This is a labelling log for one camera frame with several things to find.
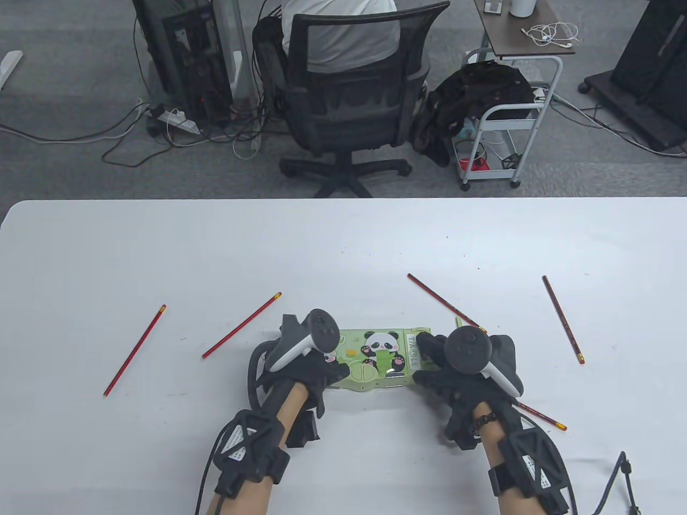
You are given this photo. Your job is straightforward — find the person's left hand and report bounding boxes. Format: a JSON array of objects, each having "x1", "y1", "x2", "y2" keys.
[{"x1": 258, "y1": 351, "x2": 350, "y2": 449}]

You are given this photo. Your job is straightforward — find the person's right hand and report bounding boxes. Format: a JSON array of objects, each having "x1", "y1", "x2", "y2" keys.
[{"x1": 412, "y1": 332, "x2": 524, "y2": 451}]

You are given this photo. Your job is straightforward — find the green panda pencil case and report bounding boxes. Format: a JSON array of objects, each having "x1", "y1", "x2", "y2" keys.
[{"x1": 322, "y1": 327, "x2": 433, "y2": 395}]

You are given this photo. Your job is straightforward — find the red pencil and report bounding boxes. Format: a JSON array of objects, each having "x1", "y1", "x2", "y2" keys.
[
  {"x1": 542, "y1": 275, "x2": 586, "y2": 365},
  {"x1": 103, "y1": 304, "x2": 167, "y2": 398},
  {"x1": 407, "y1": 273, "x2": 488, "y2": 334},
  {"x1": 202, "y1": 292, "x2": 283, "y2": 359},
  {"x1": 515, "y1": 402, "x2": 568, "y2": 431}
]

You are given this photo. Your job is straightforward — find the person's left forearm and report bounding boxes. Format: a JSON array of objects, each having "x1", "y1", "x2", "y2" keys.
[{"x1": 207, "y1": 382, "x2": 312, "y2": 515}]

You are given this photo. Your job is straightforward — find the person's right forearm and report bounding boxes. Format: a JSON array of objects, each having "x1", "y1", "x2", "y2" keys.
[{"x1": 472, "y1": 402, "x2": 564, "y2": 515}]

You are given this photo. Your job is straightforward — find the black white hand controller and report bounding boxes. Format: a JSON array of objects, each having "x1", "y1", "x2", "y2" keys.
[
  {"x1": 444, "y1": 326, "x2": 524, "y2": 399},
  {"x1": 247, "y1": 308, "x2": 340, "y2": 414}
]

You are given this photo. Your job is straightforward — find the small red container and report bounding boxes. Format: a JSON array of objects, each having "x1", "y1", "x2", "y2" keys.
[{"x1": 456, "y1": 141, "x2": 492, "y2": 172}]

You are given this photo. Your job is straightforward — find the black mesh office chair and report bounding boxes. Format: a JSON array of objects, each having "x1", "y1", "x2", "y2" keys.
[{"x1": 279, "y1": 1, "x2": 451, "y2": 198}]

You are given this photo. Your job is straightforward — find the white rolling cart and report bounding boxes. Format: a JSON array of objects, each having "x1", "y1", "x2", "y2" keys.
[{"x1": 459, "y1": 48, "x2": 564, "y2": 191}]

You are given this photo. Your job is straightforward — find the white power strip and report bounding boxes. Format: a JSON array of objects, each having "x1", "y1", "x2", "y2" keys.
[{"x1": 157, "y1": 109, "x2": 203, "y2": 135}]

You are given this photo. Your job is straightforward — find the black bag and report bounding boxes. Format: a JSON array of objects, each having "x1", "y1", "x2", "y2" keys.
[{"x1": 412, "y1": 60, "x2": 537, "y2": 168}]

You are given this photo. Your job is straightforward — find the black computer tower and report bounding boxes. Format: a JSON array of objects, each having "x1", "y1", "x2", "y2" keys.
[{"x1": 131, "y1": 0, "x2": 235, "y2": 124}]

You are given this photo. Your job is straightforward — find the grey metal desk leg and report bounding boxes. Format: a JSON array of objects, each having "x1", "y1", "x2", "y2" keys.
[{"x1": 214, "y1": 0, "x2": 264, "y2": 145}]

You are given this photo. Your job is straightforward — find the brown wooden side table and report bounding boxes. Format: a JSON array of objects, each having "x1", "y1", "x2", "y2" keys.
[{"x1": 477, "y1": 0, "x2": 576, "y2": 60}]

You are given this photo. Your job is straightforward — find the black wheeled stand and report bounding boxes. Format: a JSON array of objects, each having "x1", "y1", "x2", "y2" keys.
[{"x1": 578, "y1": 0, "x2": 687, "y2": 153}]

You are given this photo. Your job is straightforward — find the white table foot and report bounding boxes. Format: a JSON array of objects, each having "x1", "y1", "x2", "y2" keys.
[{"x1": 0, "y1": 50, "x2": 24, "y2": 92}]

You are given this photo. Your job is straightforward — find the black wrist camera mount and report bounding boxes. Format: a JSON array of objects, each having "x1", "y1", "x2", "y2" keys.
[
  {"x1": 487, "y1": 426, "x2": 572, "y2": 515},
  {"x1": 212, "y1": 410, "x2": 290, "y2": 499}
]

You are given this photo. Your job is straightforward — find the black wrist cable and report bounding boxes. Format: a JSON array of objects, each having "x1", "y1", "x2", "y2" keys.
[
  {"x1": 196, "y1": 421, "x2": 239, "y2": 515},
  {"x1": 523, "y1": 416, "x2": 642, "y2": 515}
]

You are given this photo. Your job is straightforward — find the tangle of black floor cables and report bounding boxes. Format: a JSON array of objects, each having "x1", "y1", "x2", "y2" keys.
[{"x1": 101, "y1": 59, "x2": 288, "y2": 168}]

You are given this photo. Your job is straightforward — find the grey floor cables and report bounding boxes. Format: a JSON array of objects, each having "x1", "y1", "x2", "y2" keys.
[{"x1": 550, "y1": 91, "x2": 687, "y2": 159}]

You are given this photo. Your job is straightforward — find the white floor cable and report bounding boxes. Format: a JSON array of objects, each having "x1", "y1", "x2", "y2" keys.
[{"x1": 0, "y1": 99, "x2": 151, "y2": 144}]

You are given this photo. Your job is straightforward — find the white earphone cable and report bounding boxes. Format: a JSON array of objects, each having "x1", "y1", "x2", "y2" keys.
[{"x1": 522, "y1": 21, "x2": 580, "y2": 49}]

